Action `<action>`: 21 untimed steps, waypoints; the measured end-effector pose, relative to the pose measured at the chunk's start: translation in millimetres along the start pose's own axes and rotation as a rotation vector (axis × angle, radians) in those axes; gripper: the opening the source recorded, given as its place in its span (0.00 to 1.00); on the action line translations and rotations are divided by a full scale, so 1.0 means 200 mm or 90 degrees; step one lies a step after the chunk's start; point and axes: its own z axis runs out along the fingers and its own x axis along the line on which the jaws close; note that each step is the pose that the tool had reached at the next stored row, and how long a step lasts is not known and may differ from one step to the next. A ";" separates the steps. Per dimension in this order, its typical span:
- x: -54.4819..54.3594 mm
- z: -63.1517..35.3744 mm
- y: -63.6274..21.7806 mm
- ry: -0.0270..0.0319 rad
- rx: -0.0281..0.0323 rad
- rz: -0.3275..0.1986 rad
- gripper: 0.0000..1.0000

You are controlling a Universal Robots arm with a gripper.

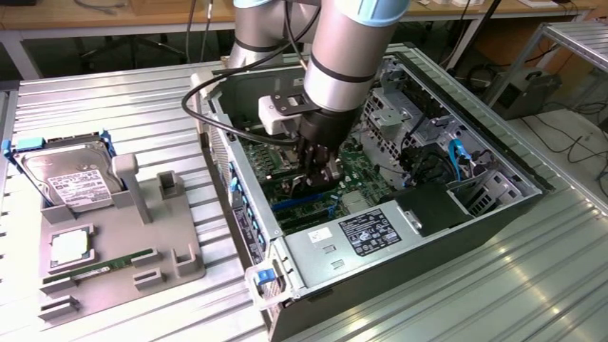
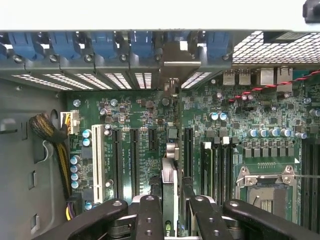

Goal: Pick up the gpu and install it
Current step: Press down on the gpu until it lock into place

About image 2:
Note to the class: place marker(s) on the white expansion slot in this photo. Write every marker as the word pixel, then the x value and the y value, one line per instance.
pixel 97 162

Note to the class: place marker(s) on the black RAM slot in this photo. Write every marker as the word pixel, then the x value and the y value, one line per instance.
pixel 218 170
pixel 313 175
pixel 225 170
pixel 235 170
pixel 305 175

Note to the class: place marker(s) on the grey metal PC case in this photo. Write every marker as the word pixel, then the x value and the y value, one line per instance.
pixel 25 150

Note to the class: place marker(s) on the white power connector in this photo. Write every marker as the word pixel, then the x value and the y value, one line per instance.
pixel 72 122

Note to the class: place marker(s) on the green motherboard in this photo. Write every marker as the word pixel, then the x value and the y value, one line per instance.
pixel 262 112

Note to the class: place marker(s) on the silver ethernet port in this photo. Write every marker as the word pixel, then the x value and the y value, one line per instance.
pixel 285 76

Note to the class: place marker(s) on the black short expansion slot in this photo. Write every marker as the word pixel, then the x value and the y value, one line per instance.
pixel 153 140

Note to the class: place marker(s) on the black knob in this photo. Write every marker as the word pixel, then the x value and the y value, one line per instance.
pixel 312 11

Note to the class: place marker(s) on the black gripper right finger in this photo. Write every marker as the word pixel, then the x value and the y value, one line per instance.
pixel 250 220

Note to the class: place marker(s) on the silver USB port block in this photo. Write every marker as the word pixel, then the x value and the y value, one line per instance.
pixel 244 77
pixel 229 77
pixel 267 77

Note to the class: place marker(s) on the CPU socket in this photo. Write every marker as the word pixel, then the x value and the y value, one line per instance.
pixel 266 200

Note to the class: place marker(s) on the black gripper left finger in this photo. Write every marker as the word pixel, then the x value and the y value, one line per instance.
pixel 150 220

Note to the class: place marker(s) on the blue card retention clip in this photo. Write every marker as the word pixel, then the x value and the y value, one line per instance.
pixel 63 45
pixel 103 45
pixel 141 45
pixel 22 45
pixel 217 45

